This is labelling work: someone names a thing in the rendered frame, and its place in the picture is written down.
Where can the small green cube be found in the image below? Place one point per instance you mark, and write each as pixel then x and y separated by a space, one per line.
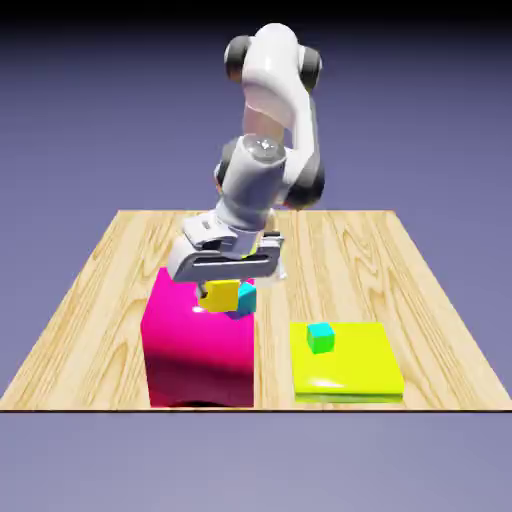
pixel 320 339

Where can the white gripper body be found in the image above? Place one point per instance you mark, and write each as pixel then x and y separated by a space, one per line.
pixel 224 266

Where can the small yellow cube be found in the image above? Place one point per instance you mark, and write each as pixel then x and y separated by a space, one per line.
pixel 222 296

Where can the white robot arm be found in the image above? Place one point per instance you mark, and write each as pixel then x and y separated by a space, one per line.
pixel 276 100

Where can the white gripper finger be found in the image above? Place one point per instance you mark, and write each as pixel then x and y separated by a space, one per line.
pixel 202 291

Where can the small cyan cube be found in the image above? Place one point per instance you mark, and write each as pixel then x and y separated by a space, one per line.
pixel 247 298

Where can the large yellow box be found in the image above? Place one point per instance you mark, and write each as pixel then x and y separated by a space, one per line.
pixel 348 364

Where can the large pink box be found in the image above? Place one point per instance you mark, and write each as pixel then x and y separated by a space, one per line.
pixel 198 352

